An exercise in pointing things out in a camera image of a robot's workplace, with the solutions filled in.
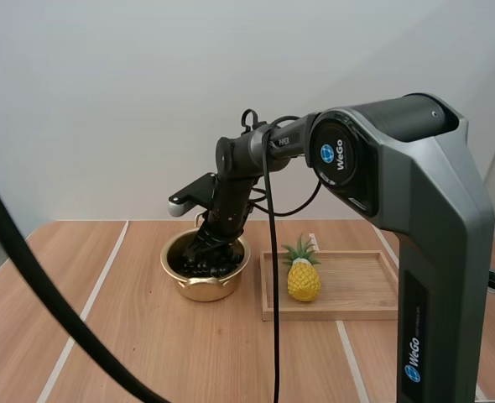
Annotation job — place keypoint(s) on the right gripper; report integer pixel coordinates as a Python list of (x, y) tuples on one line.
[(230, 201)]

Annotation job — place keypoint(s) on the bunch of dark toy grapes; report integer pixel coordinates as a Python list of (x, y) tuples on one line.
[(218, 264)]

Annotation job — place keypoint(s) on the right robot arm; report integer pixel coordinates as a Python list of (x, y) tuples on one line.
[(432, 189)]

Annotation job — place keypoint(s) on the yellow toy pineapple green crown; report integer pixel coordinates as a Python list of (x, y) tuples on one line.
[(303, 283)]

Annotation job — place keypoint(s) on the shallow wooden tray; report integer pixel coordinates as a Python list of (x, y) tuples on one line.
[(356, 294)]

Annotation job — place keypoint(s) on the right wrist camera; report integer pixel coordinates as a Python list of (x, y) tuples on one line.
[(188, 194)]

